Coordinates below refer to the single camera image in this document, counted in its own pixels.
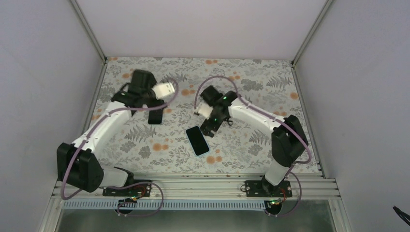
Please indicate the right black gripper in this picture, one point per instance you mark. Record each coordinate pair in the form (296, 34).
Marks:
(208, 131)

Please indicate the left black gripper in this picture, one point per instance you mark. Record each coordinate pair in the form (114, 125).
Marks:
(157, 105)

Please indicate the black phone from beige case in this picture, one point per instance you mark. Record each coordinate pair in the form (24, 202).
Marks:
(155, 117)

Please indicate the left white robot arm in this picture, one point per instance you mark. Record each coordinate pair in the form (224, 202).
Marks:
(77, 162)

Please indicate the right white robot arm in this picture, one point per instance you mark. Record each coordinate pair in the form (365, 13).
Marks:
(288, 139)

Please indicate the black object at corner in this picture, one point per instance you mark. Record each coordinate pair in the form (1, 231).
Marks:
(404, 216)

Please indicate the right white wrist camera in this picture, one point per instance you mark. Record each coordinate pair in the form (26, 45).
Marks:
(203, 110)

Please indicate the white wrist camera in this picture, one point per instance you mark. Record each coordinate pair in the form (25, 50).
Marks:
(162, 90)
(203, 110)

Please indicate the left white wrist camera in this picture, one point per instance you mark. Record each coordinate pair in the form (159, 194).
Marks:
(162, 90)

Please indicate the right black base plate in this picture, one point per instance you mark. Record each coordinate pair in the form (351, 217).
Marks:
(262, 188)

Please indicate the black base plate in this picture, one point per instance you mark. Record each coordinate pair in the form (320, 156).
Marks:
(139, 188)
(262, 188)

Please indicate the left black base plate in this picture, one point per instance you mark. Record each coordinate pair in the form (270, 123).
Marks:
(139, 188)

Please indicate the slotted grey cable duct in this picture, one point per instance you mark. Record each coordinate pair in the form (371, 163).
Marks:
(102, 204)

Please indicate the aluminium rail frame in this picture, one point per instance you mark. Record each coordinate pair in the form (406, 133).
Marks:
(220, 186)

